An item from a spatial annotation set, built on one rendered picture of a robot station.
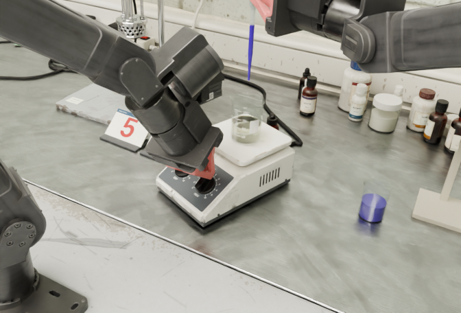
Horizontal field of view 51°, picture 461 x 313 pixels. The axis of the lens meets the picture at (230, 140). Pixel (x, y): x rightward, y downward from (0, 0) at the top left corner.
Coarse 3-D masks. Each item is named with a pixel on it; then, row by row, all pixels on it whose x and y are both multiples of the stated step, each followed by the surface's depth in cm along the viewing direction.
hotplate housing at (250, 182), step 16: (224, 160) 77; (272, 160) 78; (288, 160) 81; (240, 176) 74; (256, 176) 76; (272, 176) 79; (288, 176) 83; (176, 192) 76; (224, 192) 73; (240, 192) 75; (256, 192) 78; (192, 208) 74; (208, 208) 72; (224, 208) 74
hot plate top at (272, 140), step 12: (228, 120) 85; (228, 132) 81; (264, 132) 82; (276, 132) 82; (228, 144) 78; (264, 144) 78; (276, 144) 78; (288, 144) 80; (228, 156) 75; (240, 156) 75; (252, 156) 75; (264, 156) 76
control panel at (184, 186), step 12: (168, 168) 80; (216, 168) 76; (168, 180) 78; (180, 180) 77; (192, 180) 76; (216, 180) 75; (228, 180) 74; (180, 192) 76; (192, 192) 75; (216, 192) 73; (192, 204) 74; (204, 204) 73
